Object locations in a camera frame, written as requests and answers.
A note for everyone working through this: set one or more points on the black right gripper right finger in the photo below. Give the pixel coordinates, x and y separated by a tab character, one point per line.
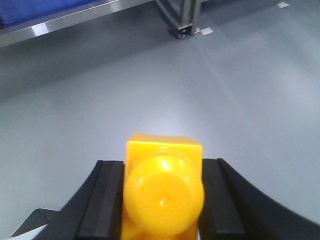
234	209

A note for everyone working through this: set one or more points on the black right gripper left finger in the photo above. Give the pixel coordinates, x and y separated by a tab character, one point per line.
93	213

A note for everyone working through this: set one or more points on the yellow toy building block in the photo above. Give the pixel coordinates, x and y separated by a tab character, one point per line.
163	192

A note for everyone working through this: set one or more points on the steel storage shelving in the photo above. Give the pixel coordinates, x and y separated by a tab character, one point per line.
184	23

